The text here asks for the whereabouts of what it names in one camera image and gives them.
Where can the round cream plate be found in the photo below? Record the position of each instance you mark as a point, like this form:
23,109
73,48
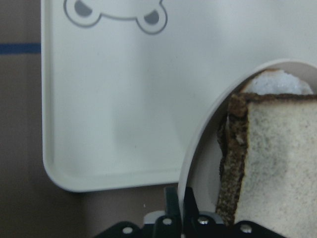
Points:
201,168

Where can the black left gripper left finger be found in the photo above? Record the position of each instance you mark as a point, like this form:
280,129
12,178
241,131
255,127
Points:
169,225

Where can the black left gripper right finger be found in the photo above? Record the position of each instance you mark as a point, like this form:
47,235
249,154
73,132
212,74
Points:
199,224

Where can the bread slice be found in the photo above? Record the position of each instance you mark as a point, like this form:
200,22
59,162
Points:
268,172

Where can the cream bear tray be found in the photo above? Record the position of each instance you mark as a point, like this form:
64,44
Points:
125,83

